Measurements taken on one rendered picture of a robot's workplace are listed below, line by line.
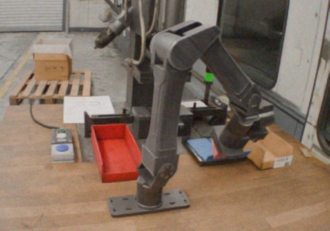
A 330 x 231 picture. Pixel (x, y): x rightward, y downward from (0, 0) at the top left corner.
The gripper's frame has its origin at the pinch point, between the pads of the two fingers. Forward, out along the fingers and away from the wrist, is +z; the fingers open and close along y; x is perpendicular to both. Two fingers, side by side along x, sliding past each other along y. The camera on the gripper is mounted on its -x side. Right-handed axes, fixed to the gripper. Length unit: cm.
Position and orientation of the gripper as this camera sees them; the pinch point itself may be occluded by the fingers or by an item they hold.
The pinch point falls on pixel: (216, 156)
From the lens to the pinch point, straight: 96.2
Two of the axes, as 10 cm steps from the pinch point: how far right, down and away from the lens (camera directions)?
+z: -2.5, 6.3, 7.3
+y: -2.5, -7.7, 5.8
